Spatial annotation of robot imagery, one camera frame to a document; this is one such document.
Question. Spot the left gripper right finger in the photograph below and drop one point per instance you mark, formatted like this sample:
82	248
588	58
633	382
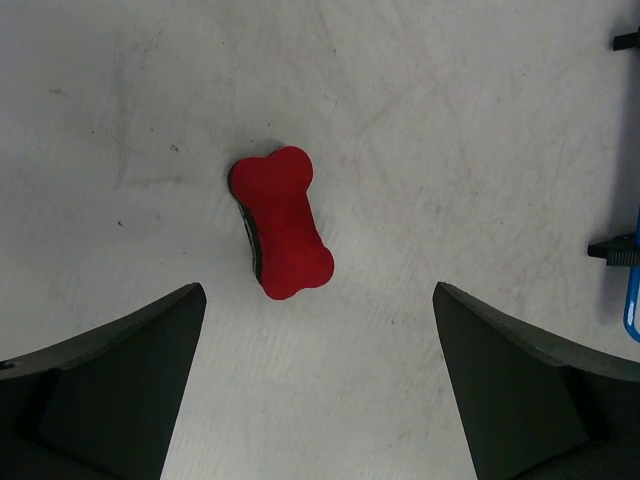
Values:
534	405

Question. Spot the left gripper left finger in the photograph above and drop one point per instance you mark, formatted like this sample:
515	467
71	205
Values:
103	404

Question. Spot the blue framed whiteboard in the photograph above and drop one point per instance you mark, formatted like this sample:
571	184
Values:
632	296

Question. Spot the red bone-shaped eraser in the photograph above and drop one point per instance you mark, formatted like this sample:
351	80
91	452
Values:
272	194

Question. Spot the whiteboard wire stand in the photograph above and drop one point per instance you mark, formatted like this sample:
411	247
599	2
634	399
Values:
622	250

